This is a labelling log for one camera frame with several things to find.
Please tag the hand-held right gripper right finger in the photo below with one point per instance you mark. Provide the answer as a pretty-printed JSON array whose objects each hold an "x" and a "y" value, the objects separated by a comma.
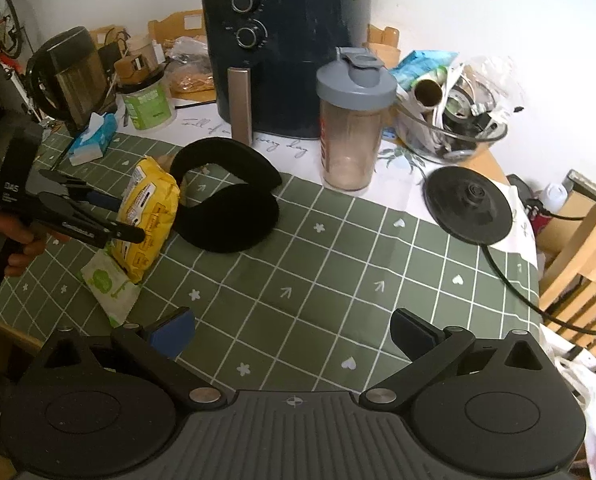
[{"x": 410, "y": 332}]

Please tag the clear shaker bottle grey lid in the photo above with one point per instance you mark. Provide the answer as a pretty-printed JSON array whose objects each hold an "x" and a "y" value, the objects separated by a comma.
[{"x": 350, "y": 140}]

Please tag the yellow snack bag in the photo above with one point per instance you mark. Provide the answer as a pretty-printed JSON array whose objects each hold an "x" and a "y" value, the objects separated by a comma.
[{"x": 150, "y": 210}]

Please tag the black earmuffs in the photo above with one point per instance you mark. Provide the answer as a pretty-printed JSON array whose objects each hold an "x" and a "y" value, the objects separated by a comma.
[{"x": 227, "y": 220}]

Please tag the dark blue air fryer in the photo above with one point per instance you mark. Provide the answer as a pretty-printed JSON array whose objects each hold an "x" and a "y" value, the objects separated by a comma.
[{"x": 288, "y": 60}]

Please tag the blue tissue pack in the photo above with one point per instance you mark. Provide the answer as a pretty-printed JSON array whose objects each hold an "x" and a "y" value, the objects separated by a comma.
[{"x": 92, "y": 142}]

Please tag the wooden chair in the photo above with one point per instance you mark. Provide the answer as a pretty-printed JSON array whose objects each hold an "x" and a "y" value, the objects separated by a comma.
[
  {"x": 578, "y": 255},
  {"x": 383, "y": 45},
  {"x": 177, "y": 25}
]

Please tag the green checked tablecloth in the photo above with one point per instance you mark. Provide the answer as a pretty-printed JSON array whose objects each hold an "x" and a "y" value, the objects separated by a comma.
[{"x": 303, "y": 270}]

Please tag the cardboard tube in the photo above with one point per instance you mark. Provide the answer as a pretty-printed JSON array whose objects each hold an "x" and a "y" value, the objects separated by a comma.
[{"x": 428, "y": 92}]

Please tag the white plastic bottle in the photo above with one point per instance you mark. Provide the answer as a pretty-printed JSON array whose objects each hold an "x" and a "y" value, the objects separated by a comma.
[{"x": 555, "y": 195}]

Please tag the small brown cardboard box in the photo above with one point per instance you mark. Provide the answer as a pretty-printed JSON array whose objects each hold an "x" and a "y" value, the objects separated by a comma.
[{"x": 137, "y": 67}]

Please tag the green white wet wipe packet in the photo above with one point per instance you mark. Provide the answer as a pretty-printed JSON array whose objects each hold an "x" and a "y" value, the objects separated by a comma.
[{"x": 105, "y": 280}]

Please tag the clear bag of bread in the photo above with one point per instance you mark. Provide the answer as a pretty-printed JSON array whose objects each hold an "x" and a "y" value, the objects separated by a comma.
[{"x": 192, "y": 77}]

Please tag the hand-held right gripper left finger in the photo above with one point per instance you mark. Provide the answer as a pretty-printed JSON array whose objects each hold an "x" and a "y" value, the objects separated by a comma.
[{"x": 175, "y": 332}]

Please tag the white printed tablecloth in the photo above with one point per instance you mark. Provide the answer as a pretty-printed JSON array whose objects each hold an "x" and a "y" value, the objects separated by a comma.
[{"x": 408, "y": 195}]

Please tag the person's left hand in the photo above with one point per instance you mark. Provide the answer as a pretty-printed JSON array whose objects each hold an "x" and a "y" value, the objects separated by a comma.
[{"x": 25, "y": 255}]

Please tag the black kettle base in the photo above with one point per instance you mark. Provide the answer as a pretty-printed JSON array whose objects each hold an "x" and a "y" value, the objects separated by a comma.
[{"x": 468, "y": 205}]

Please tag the white plastic bag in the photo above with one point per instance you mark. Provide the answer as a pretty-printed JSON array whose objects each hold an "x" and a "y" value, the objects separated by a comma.
[{"x": 593, "y": 410}]

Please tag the glass bowl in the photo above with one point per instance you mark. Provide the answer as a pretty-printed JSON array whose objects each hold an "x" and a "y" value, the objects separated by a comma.
[{"x": 428, "y": 140}]

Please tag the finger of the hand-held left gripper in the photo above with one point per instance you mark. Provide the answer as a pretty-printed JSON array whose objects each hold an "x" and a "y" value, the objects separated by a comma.
[
  {"x": 102, "y": 230},
  {"x": 102, "y": 201}
]

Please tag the white tub with green label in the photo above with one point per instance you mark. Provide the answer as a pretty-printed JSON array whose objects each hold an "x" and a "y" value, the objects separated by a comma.
[{"x": 147, "y": 105}]

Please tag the teal snack packet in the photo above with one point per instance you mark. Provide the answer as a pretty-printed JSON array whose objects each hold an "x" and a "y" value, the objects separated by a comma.
[{"x": 418, "y": 62}]

